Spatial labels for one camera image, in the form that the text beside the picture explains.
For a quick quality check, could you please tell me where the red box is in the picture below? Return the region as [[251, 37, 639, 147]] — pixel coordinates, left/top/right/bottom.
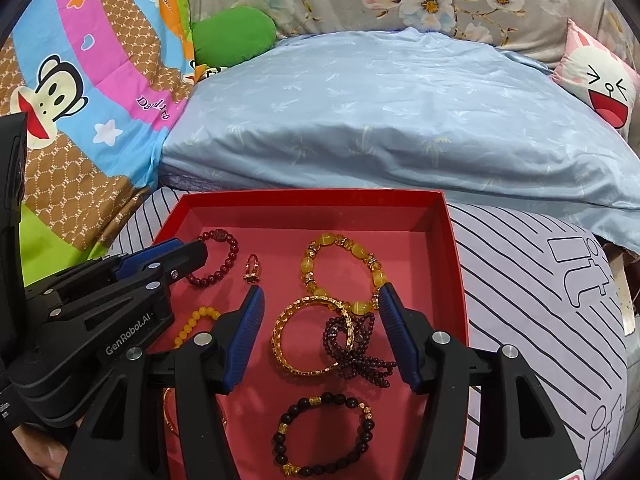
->
[[150, 188, 471, 480]]

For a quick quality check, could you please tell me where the black and gold bead bracelet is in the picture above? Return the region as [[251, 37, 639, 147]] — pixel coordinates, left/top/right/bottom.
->
[[271, 392, 376, 478]]

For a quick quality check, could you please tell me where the colourful cartoon monkey blanket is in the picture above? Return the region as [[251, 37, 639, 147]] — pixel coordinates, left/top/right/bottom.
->
[[0, 0, 206, 286]]

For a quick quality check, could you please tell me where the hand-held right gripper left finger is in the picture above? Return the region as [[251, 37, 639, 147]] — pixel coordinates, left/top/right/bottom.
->
[[60, 285, 266, 480]]

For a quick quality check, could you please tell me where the purple bead bracelet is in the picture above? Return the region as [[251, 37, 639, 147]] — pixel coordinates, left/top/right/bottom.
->
[[322, 311, 398, 388]]

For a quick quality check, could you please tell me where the light blue folded quilt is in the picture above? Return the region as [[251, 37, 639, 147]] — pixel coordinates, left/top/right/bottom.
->
[[159, 27, 640, 256]]

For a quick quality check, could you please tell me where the wide gold bangle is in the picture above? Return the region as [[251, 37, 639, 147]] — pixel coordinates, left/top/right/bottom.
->
[[271, 296, 357, 377]]

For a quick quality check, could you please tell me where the chunky yellow bead bracelet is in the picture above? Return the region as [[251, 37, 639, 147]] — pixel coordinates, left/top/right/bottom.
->
[[299, 232, 388, 313]]

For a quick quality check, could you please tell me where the green cushion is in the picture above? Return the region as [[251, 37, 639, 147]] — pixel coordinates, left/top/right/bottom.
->
[[191, 7, 277, 68]]

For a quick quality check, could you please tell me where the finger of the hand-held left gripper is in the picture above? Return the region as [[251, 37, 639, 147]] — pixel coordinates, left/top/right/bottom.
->
[[112, 239, 208, 286], [30, 259, 174, 333]]

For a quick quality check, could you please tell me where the pink rabbit face cushion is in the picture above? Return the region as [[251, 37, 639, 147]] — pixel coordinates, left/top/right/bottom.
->
[[550, 19, 640, 138]]

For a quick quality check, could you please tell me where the dark red bead bracelet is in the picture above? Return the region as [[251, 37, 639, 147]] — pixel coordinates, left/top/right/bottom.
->
[[186, 230, 240, 287]]

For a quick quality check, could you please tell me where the thin gold bangle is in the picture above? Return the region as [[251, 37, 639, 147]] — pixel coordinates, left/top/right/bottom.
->
[[162, 385, 228, 433]]

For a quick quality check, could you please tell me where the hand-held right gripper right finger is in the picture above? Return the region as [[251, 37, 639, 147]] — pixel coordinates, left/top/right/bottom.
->
[[377, 282, 593, 480]]

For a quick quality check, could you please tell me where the small yellow bead bracelet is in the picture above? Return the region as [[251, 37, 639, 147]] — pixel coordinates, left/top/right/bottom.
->
[[172, 306, 221, 350]]

